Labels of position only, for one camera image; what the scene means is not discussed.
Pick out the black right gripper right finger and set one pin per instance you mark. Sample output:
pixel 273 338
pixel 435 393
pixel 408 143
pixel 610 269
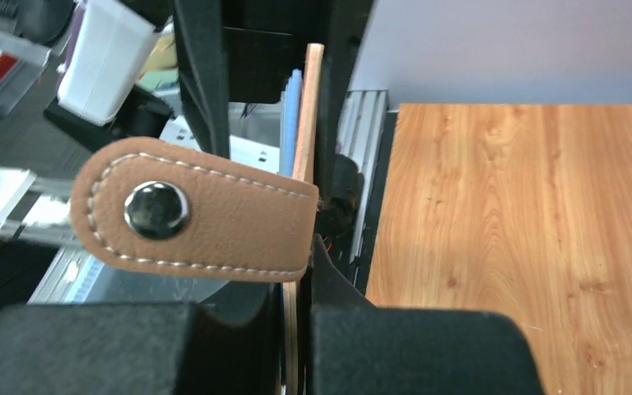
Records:
pixel 355 347

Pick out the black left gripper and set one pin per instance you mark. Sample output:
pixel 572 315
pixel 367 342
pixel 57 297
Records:
pixel 265 41

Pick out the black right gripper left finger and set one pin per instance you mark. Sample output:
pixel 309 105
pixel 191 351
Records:
pixel 226 344

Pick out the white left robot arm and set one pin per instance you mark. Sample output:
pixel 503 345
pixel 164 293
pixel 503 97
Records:
pixel 97 100

